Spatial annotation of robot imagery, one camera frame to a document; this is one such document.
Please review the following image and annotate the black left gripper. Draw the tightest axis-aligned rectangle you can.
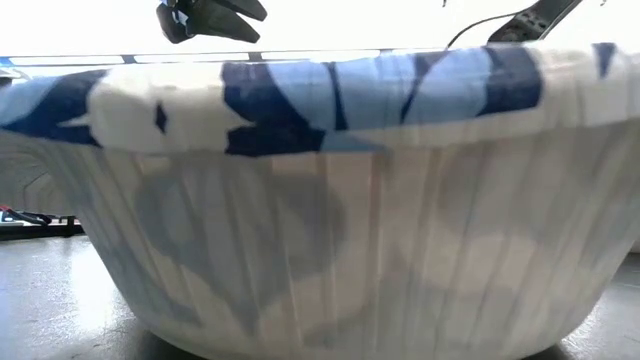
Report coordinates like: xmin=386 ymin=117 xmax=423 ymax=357
xmin=155 ymin=0 xmax=269 ymax=45

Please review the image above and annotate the blue white paper bowl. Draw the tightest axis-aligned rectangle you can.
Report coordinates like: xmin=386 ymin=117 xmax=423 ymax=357
xmin=0 ymin=42 xmax=640 ymax=360

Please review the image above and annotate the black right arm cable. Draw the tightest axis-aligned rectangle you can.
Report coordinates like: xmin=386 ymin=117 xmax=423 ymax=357
xmin=443 ymin=12 xmax=506 ymax=51

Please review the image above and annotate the black metal table frame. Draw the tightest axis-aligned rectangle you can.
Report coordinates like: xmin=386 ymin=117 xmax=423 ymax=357
xmin=0 ymin=214 xmax=85 ymax=242

